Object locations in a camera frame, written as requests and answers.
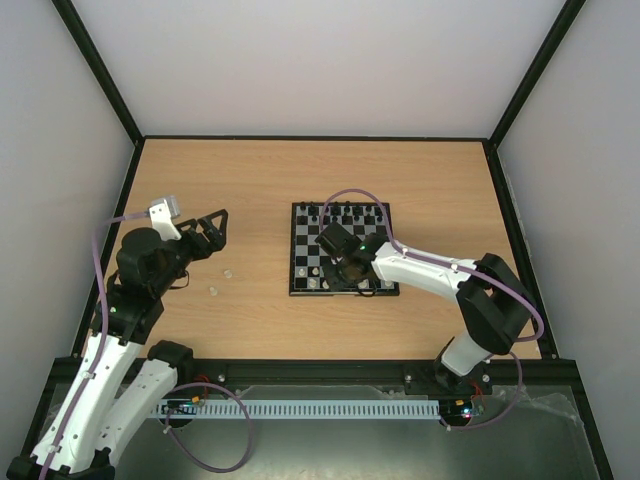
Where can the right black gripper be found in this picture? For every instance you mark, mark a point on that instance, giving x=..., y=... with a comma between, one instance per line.
x=339, y=275

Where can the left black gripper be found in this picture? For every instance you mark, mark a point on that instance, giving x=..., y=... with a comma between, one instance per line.
x=217, y=240

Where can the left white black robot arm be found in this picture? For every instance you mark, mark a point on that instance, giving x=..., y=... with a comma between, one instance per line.
x=96, y=422

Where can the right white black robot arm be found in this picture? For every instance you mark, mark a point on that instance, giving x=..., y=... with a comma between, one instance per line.
x=494, y=304

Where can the circuit board with leds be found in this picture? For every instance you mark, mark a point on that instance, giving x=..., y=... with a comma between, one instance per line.
x=464, y=407

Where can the black and white chessboard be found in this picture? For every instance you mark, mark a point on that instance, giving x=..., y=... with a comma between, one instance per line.
x=305, y=253

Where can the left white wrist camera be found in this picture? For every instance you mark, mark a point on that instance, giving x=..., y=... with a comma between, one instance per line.
x=162, y=212

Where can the white slotted cable duct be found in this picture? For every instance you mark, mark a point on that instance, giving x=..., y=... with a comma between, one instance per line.
x=302, y=409

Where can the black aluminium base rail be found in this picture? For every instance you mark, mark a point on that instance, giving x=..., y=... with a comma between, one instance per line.
x=414, y=377

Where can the black frame post left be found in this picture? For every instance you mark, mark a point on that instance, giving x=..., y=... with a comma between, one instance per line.
x=89, y=51

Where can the black frame post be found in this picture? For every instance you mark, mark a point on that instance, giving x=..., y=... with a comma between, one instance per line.
x=89, y=51
x=545, y=53

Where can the black frame post right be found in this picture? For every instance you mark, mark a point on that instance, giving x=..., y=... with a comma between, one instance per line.
x=545, y=53

